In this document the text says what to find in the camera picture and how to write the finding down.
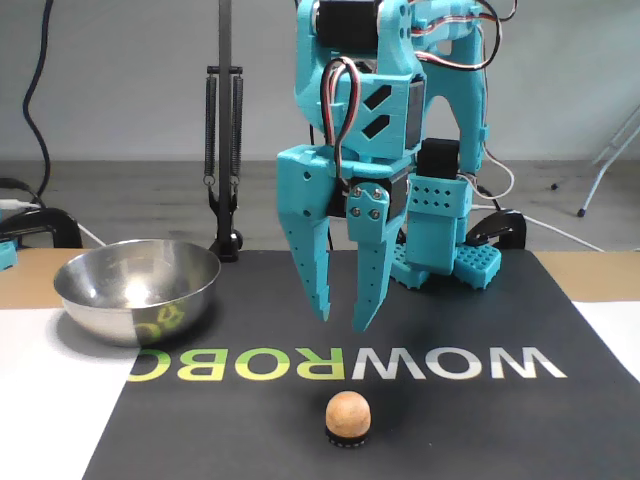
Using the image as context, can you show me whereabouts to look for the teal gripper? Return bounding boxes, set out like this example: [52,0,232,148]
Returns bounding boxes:
[276,143,417,334]

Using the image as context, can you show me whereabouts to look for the wooden ball with black base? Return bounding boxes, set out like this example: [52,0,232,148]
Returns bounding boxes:
[323,390,374,450]

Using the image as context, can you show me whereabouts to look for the teal perforated robot base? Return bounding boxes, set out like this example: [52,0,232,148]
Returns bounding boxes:
[389,242,504,292]

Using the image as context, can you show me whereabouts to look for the metal bowl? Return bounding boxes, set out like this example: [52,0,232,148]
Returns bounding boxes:
[53,238,222,349]

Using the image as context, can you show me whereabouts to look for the black clamp right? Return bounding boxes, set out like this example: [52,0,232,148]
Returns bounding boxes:
[203,0,247,264]

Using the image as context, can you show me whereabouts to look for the black spring clamp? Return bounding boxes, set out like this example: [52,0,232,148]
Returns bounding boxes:
[464,208,528,250]

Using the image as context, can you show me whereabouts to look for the black coil spring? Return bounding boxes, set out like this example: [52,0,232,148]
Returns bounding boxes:
[203,73,218,187]
[229,73,245,187]

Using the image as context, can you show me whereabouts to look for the black WOWROBO mat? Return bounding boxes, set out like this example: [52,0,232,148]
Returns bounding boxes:
[82,248,640,480]

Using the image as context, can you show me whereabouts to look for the white folding stand legs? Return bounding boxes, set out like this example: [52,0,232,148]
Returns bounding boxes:
[549,103,640,218]

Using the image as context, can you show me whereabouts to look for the black C-clamp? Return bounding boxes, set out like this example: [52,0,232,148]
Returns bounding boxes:
[0,207,85,250]

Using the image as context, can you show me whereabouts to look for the teal plastic block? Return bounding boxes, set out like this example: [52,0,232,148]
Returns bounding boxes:
[0,238,20,272]

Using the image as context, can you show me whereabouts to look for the gripper servo cable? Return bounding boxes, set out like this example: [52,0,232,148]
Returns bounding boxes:
[321,56,362,187]

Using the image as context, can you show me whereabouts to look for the upper arm servo cable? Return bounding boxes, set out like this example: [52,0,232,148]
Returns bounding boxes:
[467,144,517,202]

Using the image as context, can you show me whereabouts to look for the white cable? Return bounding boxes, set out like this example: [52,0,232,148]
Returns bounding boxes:
[523,213,607,252]
[74,221,109,247]

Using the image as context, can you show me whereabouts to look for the forearm servo cable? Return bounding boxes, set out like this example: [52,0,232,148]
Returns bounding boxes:
[413,0,522,72]

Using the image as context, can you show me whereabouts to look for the black cable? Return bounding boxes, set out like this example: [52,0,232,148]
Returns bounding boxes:
[0,176,41,201]

